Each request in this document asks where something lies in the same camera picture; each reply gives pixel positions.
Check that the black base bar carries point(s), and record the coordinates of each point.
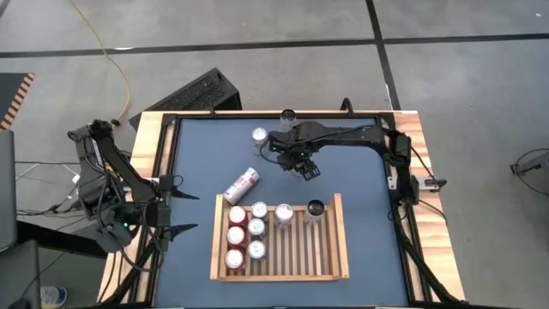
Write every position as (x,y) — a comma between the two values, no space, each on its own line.
(43,234)

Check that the black table clamp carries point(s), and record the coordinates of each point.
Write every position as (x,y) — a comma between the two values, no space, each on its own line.
(212,112)
(346,106)

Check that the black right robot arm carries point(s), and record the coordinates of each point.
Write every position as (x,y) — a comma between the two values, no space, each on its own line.
(351,135)

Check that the red Fanta strawberry can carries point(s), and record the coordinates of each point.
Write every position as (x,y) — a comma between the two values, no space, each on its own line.
(235,236)
(234,259)
(237,216)

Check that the silver arm base bracket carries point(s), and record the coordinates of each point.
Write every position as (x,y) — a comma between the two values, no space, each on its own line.
(431,183)

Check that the blue table mat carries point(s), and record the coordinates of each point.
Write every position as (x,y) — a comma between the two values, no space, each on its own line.
(193,266)

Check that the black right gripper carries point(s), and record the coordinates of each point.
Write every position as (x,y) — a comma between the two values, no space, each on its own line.
(296,146)

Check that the white blue bottle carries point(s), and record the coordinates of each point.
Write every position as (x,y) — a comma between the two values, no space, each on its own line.
(53,296)

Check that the black mesh computer case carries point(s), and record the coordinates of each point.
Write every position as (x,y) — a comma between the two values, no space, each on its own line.
(193,94)

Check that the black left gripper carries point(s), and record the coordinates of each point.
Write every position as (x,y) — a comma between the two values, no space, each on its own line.
(161,212)

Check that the hazard-striped black floor mat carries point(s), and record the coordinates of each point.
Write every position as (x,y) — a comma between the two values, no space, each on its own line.
(10,94)

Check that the red-silver can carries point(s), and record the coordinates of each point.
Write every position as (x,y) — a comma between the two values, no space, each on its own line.
(241,185)

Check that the slatted wooden shelf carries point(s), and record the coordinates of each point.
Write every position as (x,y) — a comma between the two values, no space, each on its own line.
(279,278)

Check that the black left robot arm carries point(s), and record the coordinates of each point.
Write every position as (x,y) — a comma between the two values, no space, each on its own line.
(111,171)

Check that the blue silver Red Bull can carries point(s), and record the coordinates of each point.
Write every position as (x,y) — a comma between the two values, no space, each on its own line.
(256,226)
(256,249)
(259,210)

